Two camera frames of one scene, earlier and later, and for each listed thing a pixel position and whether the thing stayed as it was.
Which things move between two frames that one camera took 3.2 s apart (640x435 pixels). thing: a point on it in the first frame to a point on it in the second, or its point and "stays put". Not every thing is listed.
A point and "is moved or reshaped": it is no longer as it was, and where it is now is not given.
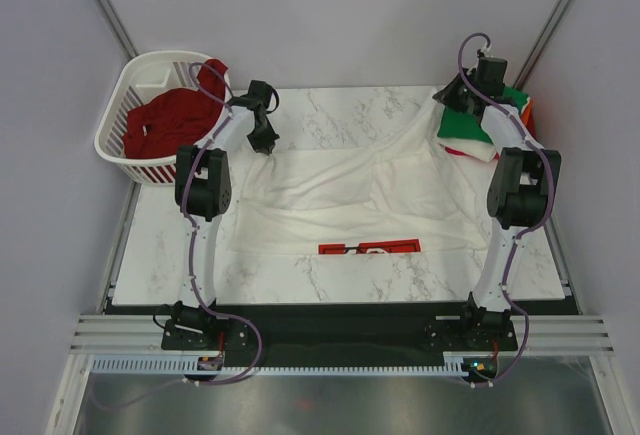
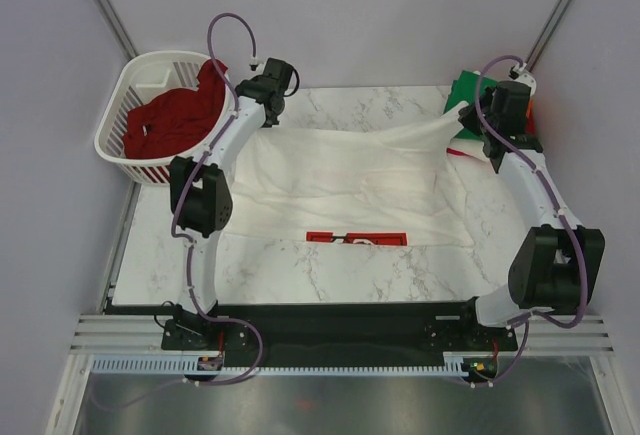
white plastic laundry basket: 147,72 stays put
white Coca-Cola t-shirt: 407,197 is moved or reshaped
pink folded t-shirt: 453,151 stays put
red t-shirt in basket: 170,122 stays put
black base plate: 339,328 stays put
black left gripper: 267,144 to 270,122
